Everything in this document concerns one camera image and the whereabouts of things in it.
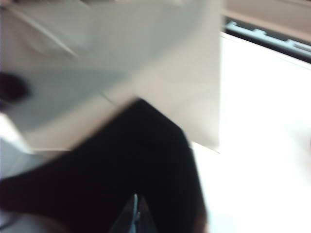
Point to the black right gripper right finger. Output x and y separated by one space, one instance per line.
145 221

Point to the grey white mask box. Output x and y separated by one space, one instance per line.
145 48

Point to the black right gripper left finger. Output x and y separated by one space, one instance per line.
128 221

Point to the black face mask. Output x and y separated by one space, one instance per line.
109 170

